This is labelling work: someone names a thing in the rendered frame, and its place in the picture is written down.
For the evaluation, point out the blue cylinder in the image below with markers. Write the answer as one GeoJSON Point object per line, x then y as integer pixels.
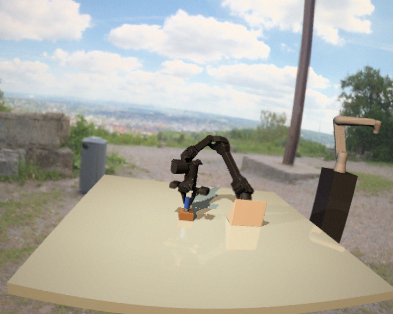
{"type": "Point", "coordinates": [187, 202]}

